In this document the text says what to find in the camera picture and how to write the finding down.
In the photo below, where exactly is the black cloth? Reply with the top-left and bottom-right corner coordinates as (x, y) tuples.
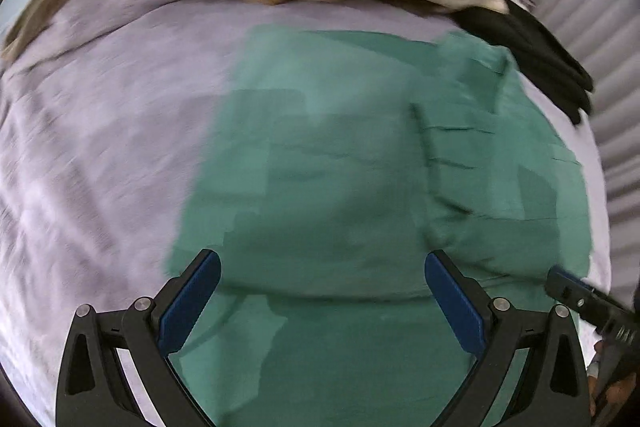
(450, 4), (596, 125)

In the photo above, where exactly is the grey padded headboard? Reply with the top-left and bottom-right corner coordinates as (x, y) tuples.
(525, 0), (640, 298)

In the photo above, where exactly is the lilac bed sheet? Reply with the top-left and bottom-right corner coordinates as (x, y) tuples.
(0, 0), (613, 427)

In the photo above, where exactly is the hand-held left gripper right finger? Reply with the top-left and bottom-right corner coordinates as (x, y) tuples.
(424, 249), (591, 427)

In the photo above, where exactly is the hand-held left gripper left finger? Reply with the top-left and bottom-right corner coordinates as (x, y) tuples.
(55, 249), (223, 427)

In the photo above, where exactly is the green garment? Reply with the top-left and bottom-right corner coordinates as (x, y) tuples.
(167, 24), (596, 427)

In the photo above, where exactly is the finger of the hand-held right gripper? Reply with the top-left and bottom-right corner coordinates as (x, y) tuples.
(546, 266), (608, 324)

